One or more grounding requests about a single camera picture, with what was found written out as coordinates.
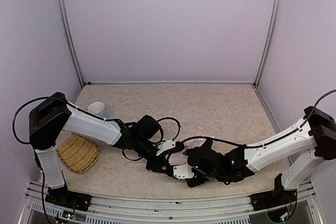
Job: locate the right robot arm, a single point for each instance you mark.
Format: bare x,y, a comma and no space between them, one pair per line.
313,136

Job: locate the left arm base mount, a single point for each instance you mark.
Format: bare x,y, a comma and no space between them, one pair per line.
69,199

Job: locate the light blue white mug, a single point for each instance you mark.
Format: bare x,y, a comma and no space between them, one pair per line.
98,108

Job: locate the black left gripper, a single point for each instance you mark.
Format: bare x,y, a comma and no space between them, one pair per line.
159,163

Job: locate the woven bamboo tray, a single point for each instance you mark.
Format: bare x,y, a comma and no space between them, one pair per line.
78,153

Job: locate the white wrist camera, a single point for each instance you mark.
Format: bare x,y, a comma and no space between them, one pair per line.
169,147
183,172

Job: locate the front aluminium rail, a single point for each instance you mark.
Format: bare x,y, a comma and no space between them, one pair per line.
110,209

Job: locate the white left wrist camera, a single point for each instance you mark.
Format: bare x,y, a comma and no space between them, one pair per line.
169,147

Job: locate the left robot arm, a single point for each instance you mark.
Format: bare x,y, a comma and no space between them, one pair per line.
55,115

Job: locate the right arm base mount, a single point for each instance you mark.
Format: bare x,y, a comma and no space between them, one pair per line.
270,199

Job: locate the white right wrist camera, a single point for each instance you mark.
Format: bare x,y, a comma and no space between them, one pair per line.
183,172

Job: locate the left aluminium frame post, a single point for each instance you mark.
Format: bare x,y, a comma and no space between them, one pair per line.
70,43

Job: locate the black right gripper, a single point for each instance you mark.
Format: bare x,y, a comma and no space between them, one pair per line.
199,161

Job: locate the pink folding umbrella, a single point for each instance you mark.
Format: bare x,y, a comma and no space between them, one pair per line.
180,158

